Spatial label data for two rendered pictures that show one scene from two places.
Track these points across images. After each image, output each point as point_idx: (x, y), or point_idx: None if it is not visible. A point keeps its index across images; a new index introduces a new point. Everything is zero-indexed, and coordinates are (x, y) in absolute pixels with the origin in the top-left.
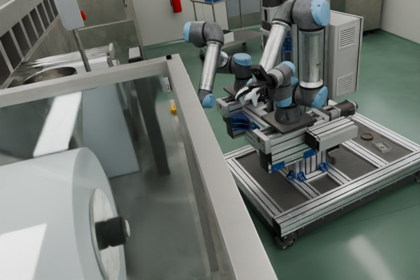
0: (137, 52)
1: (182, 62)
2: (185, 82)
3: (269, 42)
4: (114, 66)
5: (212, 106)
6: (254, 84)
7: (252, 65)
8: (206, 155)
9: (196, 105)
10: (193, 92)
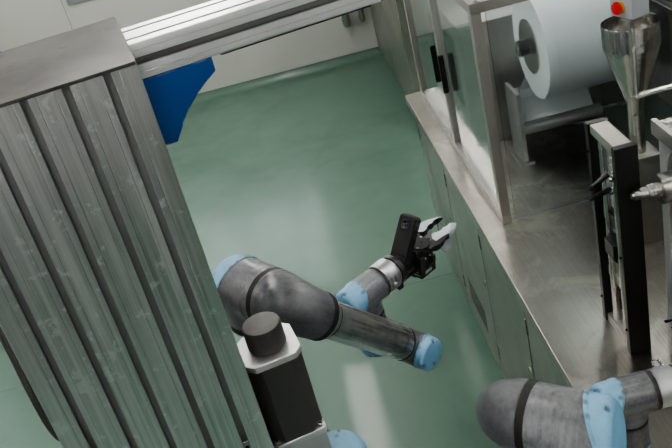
0: (600, 131)
1: None
2: None
3: (362, 310)
4: None
5: None
6: (419, 239)
7: (415, 217)
8: None
9: None
10: None
